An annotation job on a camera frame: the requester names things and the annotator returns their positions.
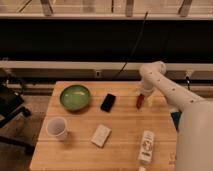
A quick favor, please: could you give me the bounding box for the red pepper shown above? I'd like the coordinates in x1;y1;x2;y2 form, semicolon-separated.
136;94;145;110

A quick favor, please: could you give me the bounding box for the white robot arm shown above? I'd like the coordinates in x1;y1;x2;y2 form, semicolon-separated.
139;61;213;171

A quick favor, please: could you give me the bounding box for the blue box on floor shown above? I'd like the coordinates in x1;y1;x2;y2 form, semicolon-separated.
171;112;181;129

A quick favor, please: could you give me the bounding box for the black phone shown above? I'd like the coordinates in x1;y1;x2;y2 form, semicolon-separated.
100;94;116;112

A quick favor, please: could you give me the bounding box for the white bottle with label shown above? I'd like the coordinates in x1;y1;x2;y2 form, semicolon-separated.
138;130;155;171

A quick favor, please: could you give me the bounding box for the white rectangular box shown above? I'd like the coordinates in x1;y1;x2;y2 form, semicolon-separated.
91;124;111;147

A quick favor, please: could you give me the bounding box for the green bowl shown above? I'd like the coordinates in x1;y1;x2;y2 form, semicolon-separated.
60;85;91;111

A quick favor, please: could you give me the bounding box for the clear plastic cup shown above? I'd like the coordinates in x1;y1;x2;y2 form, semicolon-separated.
46;117;68;141

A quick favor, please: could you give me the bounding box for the black office chair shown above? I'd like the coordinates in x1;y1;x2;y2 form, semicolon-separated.
0;68;36;156

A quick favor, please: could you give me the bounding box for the black cable on wall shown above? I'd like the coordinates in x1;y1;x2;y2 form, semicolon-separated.
112;10;149;80

